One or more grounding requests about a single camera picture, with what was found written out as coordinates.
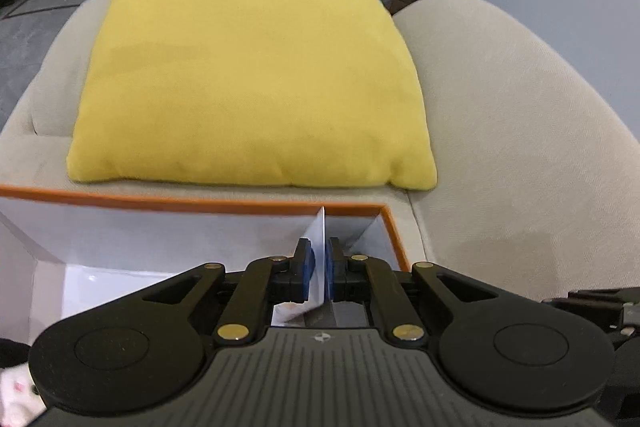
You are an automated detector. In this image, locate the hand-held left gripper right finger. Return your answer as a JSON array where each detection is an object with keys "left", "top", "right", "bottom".
[{"left": 326, "top": 237, "right": 499, "bottom": 341}]

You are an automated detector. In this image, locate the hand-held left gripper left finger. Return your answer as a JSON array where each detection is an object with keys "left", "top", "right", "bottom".
[{"left": 142, "top": 238, "right": 317, "bottom": 341}]

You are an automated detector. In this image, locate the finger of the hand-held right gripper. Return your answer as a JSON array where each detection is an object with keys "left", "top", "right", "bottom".
[{"left": 541, "top": 287, "right": 640, "bottom": 339}]

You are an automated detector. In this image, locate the white card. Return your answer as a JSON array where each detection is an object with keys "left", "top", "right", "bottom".
[{"left": 271, "top": 206, "right": 332, "bottom": 324}]

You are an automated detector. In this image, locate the orange storage box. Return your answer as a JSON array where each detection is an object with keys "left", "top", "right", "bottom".
[{"left": 0, "top": 184, "right": 412, "bottom": 360}]

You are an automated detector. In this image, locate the beige sofa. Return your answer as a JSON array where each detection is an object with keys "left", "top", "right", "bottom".
[{"left": 0, "top": 0, "right": 640, "bottom": 304}]

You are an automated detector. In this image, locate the yellow pillow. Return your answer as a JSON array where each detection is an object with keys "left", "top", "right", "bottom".
[{"left": 66, "top": 0, "right": 439, "bottom": 192}]

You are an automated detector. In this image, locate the white plush toy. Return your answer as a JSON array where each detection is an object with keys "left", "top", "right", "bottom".
[{"left": 0, "top": 338, "right": 45, "bottom": 427}]

